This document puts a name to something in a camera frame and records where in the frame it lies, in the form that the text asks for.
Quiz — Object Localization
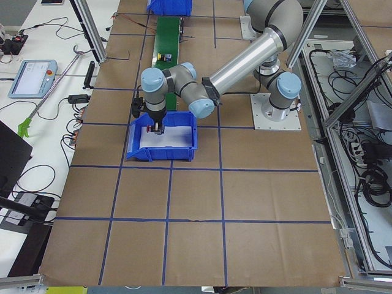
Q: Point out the red black wire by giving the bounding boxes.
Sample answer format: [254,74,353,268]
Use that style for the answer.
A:
[111,12,157,33]

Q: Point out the black handle bar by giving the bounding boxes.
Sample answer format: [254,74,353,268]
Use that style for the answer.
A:
[83,61,95,89]

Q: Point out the right blue plastic bin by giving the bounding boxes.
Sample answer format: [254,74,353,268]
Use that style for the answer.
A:
[146,0,192,16]

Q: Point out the white foam pad left bin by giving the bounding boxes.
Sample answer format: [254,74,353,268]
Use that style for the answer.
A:
[140,126,192,148]

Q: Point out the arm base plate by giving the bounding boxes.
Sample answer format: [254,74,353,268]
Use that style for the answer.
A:
[239,15,257,40]
[250,93,301,131]

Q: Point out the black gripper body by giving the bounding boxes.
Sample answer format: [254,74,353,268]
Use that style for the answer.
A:
[131,97,167,126]

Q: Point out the teach pendant tablet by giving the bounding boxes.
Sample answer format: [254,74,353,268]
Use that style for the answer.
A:
[8,59,58,99]

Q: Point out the green conveyor belt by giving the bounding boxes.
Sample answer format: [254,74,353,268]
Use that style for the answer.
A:
[146,17,181,111]

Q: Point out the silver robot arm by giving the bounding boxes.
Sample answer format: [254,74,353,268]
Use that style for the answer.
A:
[131,0,303,134]

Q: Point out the black power adapter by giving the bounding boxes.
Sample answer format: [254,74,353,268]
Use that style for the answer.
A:
[67,94,91,104]

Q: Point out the aluminium frame post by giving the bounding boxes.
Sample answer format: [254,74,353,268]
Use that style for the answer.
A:
[75,0,107,64]

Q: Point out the blue plastic bin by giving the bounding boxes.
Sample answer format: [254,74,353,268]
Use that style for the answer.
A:
[126,111,198,162]
[146,0,192,16]

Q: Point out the metal grabber stick green claw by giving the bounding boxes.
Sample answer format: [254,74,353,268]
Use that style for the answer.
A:
[17,45,92,138]

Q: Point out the left blue plastic bin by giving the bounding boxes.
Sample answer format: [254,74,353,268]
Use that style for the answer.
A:
[126,111,198,162]

